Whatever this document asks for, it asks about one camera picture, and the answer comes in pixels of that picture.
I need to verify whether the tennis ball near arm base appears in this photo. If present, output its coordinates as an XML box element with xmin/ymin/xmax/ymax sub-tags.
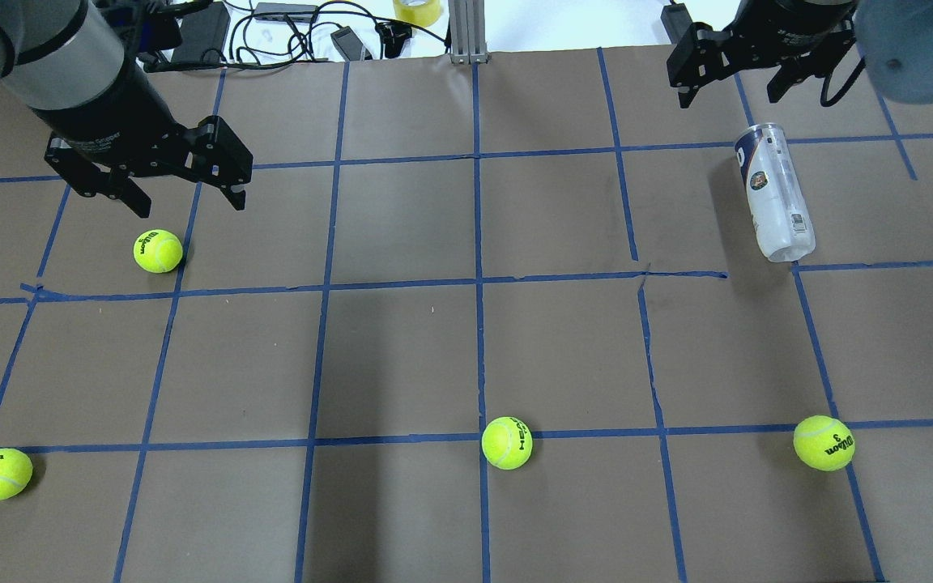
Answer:
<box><xmin>481</xmin><ymin>416</ymin><xmax>534</xmax><ymax>471</ymax></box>

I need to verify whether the tennis ball far side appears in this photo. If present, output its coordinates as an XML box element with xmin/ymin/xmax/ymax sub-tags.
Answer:
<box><xmin>133</xmin><ymin>229</ymin><xmax>185</xmax><ymax>274</ymax></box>

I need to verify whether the tennis ball near front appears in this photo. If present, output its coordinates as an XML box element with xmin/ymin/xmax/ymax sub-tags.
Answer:
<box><xmin>792</xmin><ymin>415</ymin><xmax>855</xmax><ymax>472</ymax></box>

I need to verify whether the black power adapter brick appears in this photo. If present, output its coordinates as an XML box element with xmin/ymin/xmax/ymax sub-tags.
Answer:
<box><xmin>660</xmin><ymin>1</ymin><xmax>693</xmax><ymax>45</ymax></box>

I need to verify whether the yellow tape roll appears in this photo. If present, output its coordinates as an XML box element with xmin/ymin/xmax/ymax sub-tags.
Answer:
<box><xmin>392</xmin><ymin>0</ymin><xmax>443</xmax><ymax>28</ymax></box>

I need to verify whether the aluminium frame post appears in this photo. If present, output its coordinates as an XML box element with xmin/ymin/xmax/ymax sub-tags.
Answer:
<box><xmin>448</xmin><ymin>0</ymin><xmax>490</xmax><ymax>66</ymax></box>

